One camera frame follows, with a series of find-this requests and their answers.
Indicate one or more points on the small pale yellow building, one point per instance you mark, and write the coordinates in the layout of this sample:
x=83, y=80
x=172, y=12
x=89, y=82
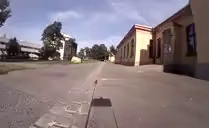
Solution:
x=111, y=58

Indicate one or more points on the row of distant trees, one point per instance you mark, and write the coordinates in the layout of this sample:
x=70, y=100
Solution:
x=98, y=52

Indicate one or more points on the small white structure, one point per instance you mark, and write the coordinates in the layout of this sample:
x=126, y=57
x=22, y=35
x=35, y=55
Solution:
x=76, y=60

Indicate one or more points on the white tall building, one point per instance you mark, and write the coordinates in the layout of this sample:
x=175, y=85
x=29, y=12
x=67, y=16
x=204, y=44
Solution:
x=70, y=50

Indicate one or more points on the cobblestone strip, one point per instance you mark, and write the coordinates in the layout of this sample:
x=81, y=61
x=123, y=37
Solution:
x=69, y=106

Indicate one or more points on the broad dark green tree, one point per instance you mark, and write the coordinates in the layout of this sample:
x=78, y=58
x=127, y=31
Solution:
x=52, y=38

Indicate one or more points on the grey asphalt pavement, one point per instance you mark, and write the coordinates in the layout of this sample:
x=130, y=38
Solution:
x=152, y=100

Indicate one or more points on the grey asphalt road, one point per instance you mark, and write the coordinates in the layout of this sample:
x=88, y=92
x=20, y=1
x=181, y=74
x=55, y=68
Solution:
x=32, y=87

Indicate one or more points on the grey multi-storey building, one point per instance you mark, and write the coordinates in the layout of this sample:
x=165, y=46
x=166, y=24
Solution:
x=29, y=46

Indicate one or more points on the small dark tree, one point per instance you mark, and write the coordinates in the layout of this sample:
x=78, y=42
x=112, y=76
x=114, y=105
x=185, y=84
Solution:
x=13, y=48

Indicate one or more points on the grass strip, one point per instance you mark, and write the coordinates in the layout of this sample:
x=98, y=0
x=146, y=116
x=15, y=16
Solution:
x=5, y=68

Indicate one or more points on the long ochre building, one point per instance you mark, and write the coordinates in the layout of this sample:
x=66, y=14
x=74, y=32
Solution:
x=205, y=40

